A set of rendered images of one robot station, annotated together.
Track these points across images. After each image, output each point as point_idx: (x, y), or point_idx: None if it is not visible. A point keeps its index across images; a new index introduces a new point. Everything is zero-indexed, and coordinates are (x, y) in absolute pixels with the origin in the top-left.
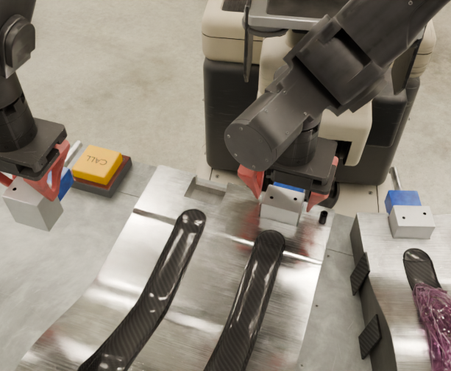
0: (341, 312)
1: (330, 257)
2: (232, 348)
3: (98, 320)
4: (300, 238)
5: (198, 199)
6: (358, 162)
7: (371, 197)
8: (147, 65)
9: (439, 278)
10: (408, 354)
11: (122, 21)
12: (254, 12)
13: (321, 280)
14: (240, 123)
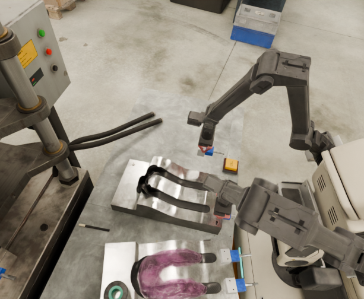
0: (195, 238)
1: (214, 236)
2: (173, 200)
3: (175, 170)
4: (208, 217)
5: None
6: (310, 290)
7: None
8: None
9: (205, 264)
10: (175, 243)
11: None
12: (280, 184)
13: (205, 233)
14: (208, 174)
